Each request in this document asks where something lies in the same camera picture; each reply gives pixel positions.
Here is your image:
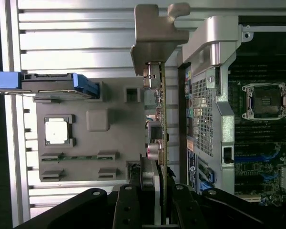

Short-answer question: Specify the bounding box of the green ram stick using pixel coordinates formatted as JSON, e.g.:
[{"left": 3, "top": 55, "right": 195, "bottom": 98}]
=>
[{"left": 41, "top": 154, "right": 117, "bottom": 162}]

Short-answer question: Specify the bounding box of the grey parts rack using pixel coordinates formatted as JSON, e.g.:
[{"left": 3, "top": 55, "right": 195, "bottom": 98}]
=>
[{"left": 33, "top": 77, "right": 147, "bottom": 186}]

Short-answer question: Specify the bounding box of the blue expansion slot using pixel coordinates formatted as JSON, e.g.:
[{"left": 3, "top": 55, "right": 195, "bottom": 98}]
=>
[{"left": 234, "top": 156, "right": 278, "bottom": 163}]

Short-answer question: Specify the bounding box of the green motherboard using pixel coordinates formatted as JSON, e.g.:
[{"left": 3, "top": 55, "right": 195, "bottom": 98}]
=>
[{"left": 228, "top": 31, "right": 286, "bottom": 206}]

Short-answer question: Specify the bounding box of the silver cpu chip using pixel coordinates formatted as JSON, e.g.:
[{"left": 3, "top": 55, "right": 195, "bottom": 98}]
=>
[{"left": 44, "top": 121, "right": 69, "bottom": 144}]

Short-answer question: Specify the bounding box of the open grey pc case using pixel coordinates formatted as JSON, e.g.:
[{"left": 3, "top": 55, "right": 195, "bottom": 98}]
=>
[{"left": 177, "top": 15, "right": 286, "bottom": 208}]

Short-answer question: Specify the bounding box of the cpu socket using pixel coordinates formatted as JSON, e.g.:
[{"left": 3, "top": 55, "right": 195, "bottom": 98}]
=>
[{"left": 241, "top": 83, "right": 286, "bottom": 120}]

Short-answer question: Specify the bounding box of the hard disk with blue caddy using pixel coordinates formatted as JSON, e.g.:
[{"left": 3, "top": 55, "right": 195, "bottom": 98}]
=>
[{"left": 0, "top": 71, "right": 101, "bottom": 99}]

